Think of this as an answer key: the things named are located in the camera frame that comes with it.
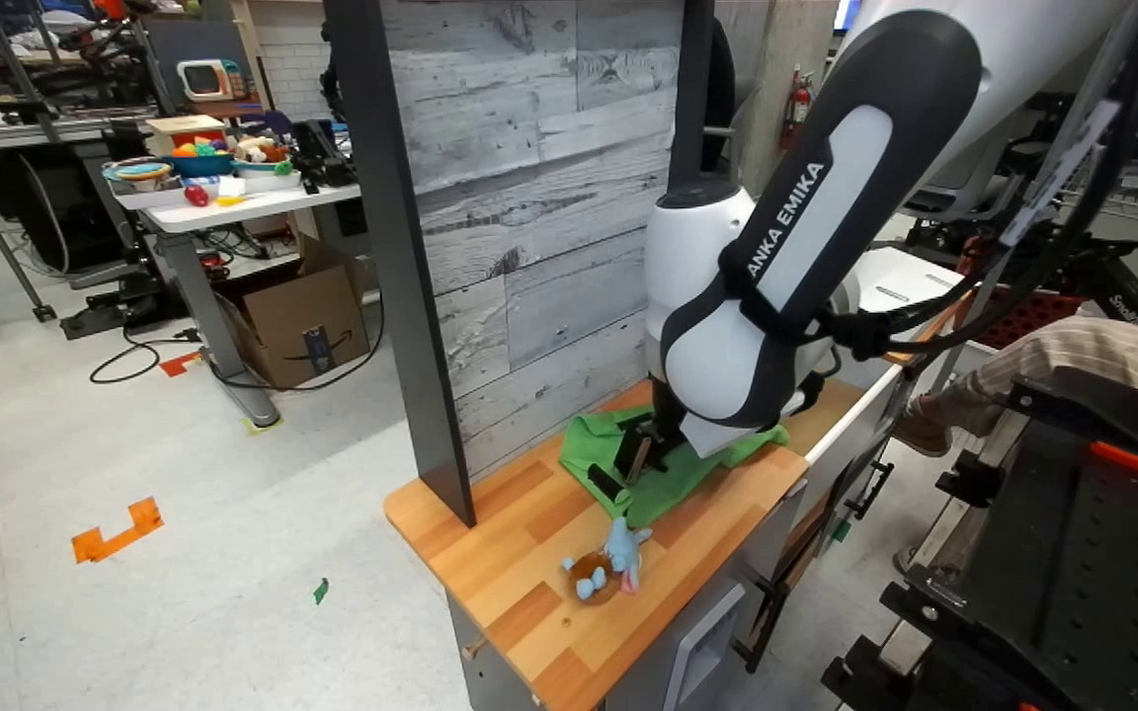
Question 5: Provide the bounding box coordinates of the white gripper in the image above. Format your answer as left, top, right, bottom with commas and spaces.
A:
611, 377, 796, 484

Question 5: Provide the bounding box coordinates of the green cloth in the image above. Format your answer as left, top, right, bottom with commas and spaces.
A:
555, 402, 792, 534

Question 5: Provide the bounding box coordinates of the small blue orange plush toy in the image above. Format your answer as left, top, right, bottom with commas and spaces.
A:
558, 513, 656, 613

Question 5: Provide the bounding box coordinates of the wooden top toy kitchen cabinet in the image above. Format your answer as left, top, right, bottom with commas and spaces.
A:
379, 371, 915, 711

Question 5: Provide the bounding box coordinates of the grey wood plank panel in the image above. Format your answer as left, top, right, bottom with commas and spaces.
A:
374, 0, 694, 484

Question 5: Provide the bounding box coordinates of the white toy sink unit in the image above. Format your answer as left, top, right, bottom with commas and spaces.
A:
843, 247, 971, 324

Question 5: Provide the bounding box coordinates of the cardboard box with black print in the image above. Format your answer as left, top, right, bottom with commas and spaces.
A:
215, 255, 374, 396

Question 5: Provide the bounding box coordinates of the black perforated workbench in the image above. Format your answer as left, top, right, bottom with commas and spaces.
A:
818, 364, 1138, 711

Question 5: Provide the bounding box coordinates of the white desk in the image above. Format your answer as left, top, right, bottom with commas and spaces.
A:
104, 166, 370, 436

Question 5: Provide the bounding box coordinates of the wide black frame post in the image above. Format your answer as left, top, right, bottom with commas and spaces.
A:
321, 0, 481, 530

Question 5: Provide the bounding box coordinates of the narrow black frame post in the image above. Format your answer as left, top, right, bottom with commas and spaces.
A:
664, 0, 723, 205

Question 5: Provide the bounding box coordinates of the black clamp with orange handle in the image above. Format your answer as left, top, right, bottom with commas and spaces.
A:
1005, 377, 1138, 484

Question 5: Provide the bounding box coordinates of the black floor cable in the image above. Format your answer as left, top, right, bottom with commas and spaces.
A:
84, 324, 244, 390

